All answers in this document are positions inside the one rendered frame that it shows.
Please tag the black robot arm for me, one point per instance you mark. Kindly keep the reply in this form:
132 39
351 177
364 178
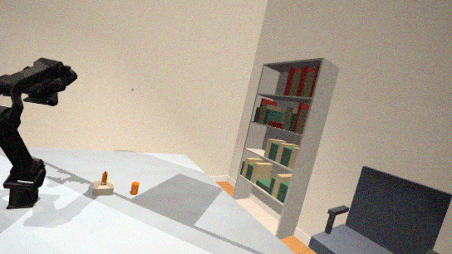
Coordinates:
54 77

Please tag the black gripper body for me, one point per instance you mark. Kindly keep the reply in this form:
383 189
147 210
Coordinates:
37 92

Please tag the beige square block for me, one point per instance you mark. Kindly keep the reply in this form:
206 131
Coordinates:
103 190

